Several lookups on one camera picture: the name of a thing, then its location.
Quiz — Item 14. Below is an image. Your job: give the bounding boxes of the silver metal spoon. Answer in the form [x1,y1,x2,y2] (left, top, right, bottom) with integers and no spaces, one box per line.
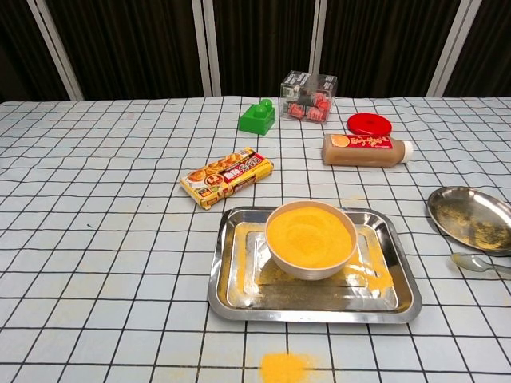
[450,251,511,276]

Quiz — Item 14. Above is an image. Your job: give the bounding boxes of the white bowl of yellow powder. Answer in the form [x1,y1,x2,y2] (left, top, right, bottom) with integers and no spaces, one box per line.
[264,200,358,282]

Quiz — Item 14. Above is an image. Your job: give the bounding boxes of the red round plastic disc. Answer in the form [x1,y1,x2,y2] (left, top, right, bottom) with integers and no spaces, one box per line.
[346,113,394,136]

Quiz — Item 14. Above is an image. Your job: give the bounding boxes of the rectangular stainless steel tray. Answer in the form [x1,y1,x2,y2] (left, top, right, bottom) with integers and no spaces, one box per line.
[207,206,423,325]

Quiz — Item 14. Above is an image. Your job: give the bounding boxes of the round stainless steel plate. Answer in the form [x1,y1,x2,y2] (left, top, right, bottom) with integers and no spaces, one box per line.
[426,186,511,257]

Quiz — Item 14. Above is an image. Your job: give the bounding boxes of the yellow snack food package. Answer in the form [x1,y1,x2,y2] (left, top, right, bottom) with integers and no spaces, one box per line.
[179,147,275,211]

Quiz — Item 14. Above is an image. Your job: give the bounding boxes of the green toy building block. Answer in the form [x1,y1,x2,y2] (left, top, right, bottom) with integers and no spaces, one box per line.
[238,98,276,137]

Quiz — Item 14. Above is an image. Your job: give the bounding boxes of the clear plastic box red items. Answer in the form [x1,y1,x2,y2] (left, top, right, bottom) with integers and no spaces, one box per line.
[279,70,339,124]

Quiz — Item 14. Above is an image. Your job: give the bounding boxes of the brown drink bottle red label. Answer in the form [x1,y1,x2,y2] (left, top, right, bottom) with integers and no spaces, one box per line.
[322,133,414,168]

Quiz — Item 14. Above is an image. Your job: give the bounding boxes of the white black checkered tablecloth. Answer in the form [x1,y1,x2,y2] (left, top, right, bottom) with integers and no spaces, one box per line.
[0,94,511,383]

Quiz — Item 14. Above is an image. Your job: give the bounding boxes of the spilled yellow powder pile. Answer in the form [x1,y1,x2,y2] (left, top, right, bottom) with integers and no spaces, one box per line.
[258,351,323,383]

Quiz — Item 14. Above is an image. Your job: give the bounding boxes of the black folding screen white frames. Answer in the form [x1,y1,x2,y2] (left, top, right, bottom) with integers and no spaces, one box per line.
[0,0,511,103]

